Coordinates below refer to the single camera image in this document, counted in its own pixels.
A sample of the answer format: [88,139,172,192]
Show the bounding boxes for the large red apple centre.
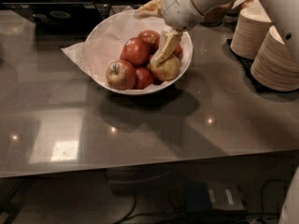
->
[121,37,150,66]

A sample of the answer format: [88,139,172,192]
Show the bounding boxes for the red apple back right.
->
[173,45,182,58]

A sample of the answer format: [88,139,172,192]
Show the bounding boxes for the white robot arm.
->
[135,0,299,63]

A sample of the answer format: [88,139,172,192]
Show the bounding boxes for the small red apple bottom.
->
[135,67,154,90]

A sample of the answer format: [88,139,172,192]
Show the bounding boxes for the glass jar with cereal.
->
[202,3,232,26]

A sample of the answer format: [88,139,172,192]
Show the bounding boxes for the stack paper plates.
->
[230,0,273,60]
[250,26,299,91]

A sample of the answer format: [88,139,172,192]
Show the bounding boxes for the white paper liner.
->
[61,6,188,93]

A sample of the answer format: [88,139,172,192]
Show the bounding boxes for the white ceramic bowl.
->
[84,8,193,96]

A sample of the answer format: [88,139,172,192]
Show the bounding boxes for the black box under table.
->
[183,182,247,215]

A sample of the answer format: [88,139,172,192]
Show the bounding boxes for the left stack paper plates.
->
[230,0,273,60]

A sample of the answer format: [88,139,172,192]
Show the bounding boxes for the black mat under plates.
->
[225,38,299,95]

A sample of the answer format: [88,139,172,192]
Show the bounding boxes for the black cable on floor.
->
[260,178,291,217]

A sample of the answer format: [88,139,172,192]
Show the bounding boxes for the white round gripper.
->
[134,0,203,64]

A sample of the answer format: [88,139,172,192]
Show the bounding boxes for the red apple with sticker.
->
[106,60,137,91]

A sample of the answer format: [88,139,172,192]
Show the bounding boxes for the right stack paper plates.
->
[250,26,299,91]

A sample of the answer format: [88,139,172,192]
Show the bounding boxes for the red apple back middle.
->
[138,30,160,49]

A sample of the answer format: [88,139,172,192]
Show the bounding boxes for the yellow green apple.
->
[147,55,180,81]

